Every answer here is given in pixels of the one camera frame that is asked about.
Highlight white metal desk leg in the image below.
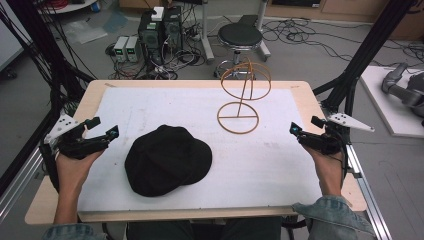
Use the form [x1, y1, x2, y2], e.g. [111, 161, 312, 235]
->
[255, 0, 272, 63]
[199, 0, 216, 65]

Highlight white box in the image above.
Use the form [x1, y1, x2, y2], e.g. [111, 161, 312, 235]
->
[150, 6, 165, 22]

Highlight black round stool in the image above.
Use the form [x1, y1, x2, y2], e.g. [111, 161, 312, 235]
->
[214, 22, 265, 80]

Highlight round white table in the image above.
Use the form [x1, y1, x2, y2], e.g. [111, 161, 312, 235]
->
[37, 0, 98, 15]

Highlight right hand-held gripper cable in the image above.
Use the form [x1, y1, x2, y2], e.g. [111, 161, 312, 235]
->
[336, 133, 350, 191]

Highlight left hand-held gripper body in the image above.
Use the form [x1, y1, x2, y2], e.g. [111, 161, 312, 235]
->
[39, 113, 111, 161]

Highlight black frame stand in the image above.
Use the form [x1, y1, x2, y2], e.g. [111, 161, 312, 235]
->
[312, 0, 419, 116]
[0, 0, 98, 198]

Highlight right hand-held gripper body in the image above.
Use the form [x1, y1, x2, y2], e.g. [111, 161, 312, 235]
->
[299, 112, 376, 156]

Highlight person's legs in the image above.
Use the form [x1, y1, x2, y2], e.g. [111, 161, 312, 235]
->
[125, 217, 284, 240]

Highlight person's left hand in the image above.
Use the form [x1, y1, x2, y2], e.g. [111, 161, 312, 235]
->
[54, 148, 106, 195]

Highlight white table mat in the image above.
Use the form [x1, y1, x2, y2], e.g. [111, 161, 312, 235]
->
[77, 87, 324, 213]

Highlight white floor board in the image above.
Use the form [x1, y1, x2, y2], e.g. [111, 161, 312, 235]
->
[359, 65, 424, 139]

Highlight black computer tower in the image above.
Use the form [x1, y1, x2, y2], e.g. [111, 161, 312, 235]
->
[137, 9, 165, 66]
[162, 5, 184, 56]

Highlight blue-grey sheet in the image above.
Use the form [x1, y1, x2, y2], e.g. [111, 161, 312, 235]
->
[101, 10, 129, 34]

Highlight black hat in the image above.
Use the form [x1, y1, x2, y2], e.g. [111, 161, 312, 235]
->
[124, 124, 214, 198]

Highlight person's right hand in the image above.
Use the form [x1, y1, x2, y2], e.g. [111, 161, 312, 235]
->
[303, 145, 346, 188]

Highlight grey power supply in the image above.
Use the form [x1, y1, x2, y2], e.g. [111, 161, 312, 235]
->
[113, 35, 130, 63]
[125, 35, 140, 63]

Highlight clear plastic sheet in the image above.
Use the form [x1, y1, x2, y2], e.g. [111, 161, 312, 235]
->
[62, 19, 109, 45]

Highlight wooden cabinet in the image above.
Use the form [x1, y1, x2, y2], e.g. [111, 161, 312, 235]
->
[265, 0, 424, 42]

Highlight white panel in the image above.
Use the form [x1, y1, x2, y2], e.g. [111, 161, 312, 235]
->
[0, 0, 25, 73]

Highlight red cable coil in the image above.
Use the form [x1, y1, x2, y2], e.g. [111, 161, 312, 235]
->
[42, 0, 70, 10]

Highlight black floor cables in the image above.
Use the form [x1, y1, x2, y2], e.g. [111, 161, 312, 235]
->
[261, 14, 424, 69]

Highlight aluminium rail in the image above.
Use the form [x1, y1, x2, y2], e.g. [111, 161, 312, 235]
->
[0, 146, 48, 223]
[344, 143, 394, 240]

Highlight orange wire hat stand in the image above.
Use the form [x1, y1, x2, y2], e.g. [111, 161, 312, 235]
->
[216, 58, 273, 136]

